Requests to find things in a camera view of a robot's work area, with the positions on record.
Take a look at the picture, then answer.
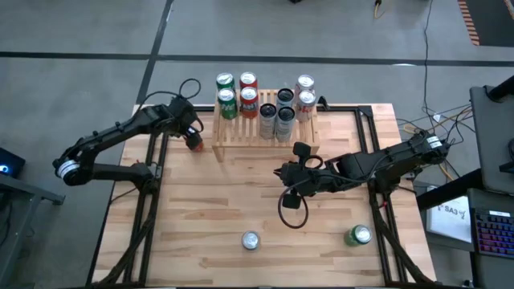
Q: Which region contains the red Coke can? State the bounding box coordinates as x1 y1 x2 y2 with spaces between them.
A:
239 86 260 120

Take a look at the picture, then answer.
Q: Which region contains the Celsius Arctic Vibe can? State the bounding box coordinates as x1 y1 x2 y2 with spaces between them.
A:
275 88 296 109

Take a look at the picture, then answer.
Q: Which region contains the yellow floor cable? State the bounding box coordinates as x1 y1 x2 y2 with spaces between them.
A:
403 106 475 181

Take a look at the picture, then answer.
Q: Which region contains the orange Fanta can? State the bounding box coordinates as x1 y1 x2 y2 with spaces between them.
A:
239 71 259 90
187 136 205 153

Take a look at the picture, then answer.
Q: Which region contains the yellow cable with plug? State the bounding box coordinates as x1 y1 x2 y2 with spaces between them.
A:
373 0 393 20

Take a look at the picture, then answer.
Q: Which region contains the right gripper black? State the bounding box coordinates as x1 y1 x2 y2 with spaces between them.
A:
275 142 342 197

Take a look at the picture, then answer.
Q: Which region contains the grey side table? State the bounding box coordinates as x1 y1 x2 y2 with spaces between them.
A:
0 172 66 288

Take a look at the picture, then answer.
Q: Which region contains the black side desk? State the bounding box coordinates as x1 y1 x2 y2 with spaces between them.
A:
415 168 514 289

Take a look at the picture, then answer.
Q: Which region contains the green Sprite can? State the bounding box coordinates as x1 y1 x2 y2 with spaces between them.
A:
217 88 239 120
343 224 373 247
215 72 236 92

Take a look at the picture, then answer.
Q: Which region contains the orange striped floor tape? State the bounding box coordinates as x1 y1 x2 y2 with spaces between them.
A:
457 0 481 47

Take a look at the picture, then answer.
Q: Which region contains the white Celsius slim can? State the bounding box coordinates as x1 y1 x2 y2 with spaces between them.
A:
259 103 279 141
275 106 297 144

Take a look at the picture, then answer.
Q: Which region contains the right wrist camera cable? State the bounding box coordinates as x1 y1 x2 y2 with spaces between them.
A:
277 178 310 230

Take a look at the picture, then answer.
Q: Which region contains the black box blue light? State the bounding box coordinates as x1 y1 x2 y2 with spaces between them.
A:
0 147 26 180

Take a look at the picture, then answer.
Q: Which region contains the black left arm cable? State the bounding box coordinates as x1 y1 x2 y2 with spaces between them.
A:
138 78 202 109

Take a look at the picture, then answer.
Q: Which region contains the wooden slatted shelf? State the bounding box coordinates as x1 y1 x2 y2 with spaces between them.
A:
211 88 322 164

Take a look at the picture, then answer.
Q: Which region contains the black metal table frame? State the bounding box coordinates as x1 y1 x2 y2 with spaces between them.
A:
86 96 433 288

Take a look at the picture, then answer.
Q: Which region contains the backlit laptop keyboard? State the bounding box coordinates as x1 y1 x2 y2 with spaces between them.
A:
473 209 514 260

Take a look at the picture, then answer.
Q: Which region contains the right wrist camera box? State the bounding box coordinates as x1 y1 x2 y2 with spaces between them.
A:
281 192 302 210

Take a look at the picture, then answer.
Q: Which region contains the black floor mat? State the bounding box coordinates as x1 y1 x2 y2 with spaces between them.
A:
465 0 514 47

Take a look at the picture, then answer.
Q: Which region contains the white SA3 paper sign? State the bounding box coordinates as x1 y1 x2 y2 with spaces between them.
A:
426 195 473 244

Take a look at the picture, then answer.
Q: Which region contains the long black floor cable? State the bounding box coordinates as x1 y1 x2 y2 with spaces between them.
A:
422 0 437 116

